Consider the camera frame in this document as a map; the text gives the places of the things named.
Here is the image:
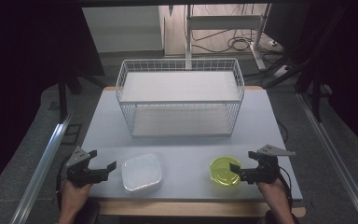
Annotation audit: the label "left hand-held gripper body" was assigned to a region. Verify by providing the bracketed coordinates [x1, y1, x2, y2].
[64, 146, 110, 189]

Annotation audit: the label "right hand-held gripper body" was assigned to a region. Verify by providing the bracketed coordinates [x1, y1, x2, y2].
[238, 144, 296, 185]

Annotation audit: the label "clear square plastic container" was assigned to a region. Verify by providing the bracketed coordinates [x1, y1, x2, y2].
[120, 152, 164, 192]

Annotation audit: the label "white wire shelf rack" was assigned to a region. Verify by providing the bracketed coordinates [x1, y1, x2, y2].
[115, 58, 246, 138]

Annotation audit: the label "person's left hand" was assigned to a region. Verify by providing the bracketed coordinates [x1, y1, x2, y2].
[60, 179, 94, 203]

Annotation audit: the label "person's right hand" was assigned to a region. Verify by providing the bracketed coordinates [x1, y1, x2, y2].
[255, 177, 286, 201]

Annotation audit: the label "black metal stand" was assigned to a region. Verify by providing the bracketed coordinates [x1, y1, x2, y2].
[294, 62, 324, 123]
[57, 70, 85, 124]

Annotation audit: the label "white power strip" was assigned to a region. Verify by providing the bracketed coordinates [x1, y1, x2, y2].
[271, 63, 291, 79]

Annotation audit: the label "dark curtain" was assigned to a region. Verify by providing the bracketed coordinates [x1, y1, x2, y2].
[304, 0, 358, 158]
[0, 0, 106, 200]

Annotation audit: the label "white panel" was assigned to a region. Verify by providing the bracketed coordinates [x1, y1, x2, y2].
[81, 6, 164, 53]

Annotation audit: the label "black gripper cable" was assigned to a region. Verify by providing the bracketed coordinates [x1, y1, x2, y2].
[278, 166, 294, 213]

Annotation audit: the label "aluminium rail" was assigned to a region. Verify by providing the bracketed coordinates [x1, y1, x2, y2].
[296, 92, 358, 224]
[8, 111, 75, 224]

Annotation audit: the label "black floor cables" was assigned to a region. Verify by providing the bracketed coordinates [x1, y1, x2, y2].
[190, 28, 282, 54]

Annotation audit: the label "white metal desk frame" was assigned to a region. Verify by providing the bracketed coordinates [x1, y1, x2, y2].
[185, 3, 273, 72]

